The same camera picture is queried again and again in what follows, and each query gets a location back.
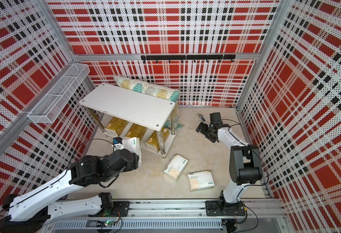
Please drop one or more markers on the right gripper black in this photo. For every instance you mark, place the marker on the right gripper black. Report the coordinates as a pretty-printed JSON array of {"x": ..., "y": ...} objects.
[{"x": 203, "y": 131}]

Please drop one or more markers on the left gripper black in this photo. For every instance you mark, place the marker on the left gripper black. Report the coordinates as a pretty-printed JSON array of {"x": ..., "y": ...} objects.
[{"x": 134, "y": 165}]

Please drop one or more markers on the white tissue pack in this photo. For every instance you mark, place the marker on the white tissue pack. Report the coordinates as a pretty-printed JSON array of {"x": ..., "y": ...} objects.
[
  {"x": 133, "y": 145},
  {"x": 201, "y": 180},
  {"x": 175, "y": 167}
]

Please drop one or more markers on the gold tissue pack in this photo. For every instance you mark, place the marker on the gold tissue pack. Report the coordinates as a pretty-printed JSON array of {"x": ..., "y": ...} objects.
[
  {"x": 116, "y": 126},
  {"x": 137, "y": 131},
  {"x": 153, "y": 144}
]

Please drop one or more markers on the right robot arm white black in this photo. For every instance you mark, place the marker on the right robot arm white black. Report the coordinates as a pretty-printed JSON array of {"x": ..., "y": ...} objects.
[{"x": 244, "y": 169}]

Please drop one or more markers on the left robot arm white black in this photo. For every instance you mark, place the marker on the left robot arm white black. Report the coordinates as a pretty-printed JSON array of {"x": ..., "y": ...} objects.
[{"x": 30, "y": 212}]

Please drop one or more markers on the white two-tier shelf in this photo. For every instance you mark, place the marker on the white two-tier shelf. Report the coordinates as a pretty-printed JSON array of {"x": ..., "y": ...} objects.
[{"x": 133, "y": 107}]

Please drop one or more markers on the small floor debris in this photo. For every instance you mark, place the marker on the small floor debris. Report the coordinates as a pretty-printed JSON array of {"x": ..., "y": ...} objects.
[{"x": 201, "y": 117}]

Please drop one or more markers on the geometric patterned pillow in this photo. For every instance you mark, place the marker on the geometric patterned pillow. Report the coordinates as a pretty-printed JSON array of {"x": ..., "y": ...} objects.
[{"x": 153, "y": 90}]

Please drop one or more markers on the small green circuit board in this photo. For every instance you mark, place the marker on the small green circuit board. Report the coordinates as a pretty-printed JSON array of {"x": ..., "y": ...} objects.
[{"x": 105, "y": 224}]

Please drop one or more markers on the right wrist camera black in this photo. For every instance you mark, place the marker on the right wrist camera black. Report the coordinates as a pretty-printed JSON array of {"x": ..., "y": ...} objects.
[{"x": 215, "y": 119}]

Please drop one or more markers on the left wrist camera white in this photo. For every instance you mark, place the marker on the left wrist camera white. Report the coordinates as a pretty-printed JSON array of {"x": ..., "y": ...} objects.
[{"x": 117, "y": 143}]

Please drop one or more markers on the black wall hook rail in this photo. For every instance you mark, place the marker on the black wall hook rail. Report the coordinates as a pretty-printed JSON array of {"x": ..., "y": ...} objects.
[{"x": 157, "y": 58}]

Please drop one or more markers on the white wire mesh basket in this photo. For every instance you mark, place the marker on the white wire mesh basket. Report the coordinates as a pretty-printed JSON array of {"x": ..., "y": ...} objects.
[{"x": 50, "y": 106}]

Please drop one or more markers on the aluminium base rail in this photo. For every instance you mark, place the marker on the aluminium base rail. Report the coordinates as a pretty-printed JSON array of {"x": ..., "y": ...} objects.
[{"x": 187, "y": 215}]

